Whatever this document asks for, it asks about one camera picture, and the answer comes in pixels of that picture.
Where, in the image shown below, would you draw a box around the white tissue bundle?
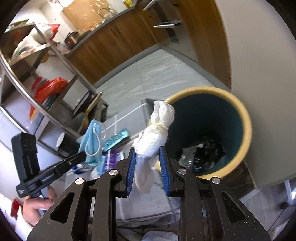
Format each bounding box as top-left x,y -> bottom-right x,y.
132,100 -> 175,194

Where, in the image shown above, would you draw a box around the light blue face mask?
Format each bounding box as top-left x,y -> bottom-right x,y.
78,120 -> 105,167

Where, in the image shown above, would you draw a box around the teal trash bin yellow rim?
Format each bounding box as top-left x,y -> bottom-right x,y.
165,86 -> 252,180

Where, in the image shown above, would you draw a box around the wooden kitchen cabinets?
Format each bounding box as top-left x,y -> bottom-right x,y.
67,6 -> 169,84

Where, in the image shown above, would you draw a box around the person's left hand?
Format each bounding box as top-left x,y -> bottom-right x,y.
22,186 -> 57,226

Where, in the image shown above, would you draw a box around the teal blister pack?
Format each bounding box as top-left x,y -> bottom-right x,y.
103,128 -> 130,152

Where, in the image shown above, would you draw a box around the black mug white inside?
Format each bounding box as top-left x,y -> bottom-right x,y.
56,133 -> 80,158

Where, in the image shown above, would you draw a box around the grey checked table cloth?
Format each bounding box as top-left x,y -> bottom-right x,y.
116,100 -> 180,240

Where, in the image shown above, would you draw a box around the red plastic bag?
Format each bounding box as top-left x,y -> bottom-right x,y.
35,77 -> 68,104

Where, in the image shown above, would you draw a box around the steel shelving rack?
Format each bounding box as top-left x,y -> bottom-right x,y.
1,23 -> 98,139

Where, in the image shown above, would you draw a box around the black rice cooker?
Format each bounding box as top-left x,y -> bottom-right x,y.
64,31 -> 79,50

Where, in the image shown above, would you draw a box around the stainless steel oven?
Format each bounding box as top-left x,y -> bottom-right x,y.
142,0 -> 200,63

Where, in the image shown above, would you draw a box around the wooden handled frying pan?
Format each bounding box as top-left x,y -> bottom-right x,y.
70,92 -> 103,135

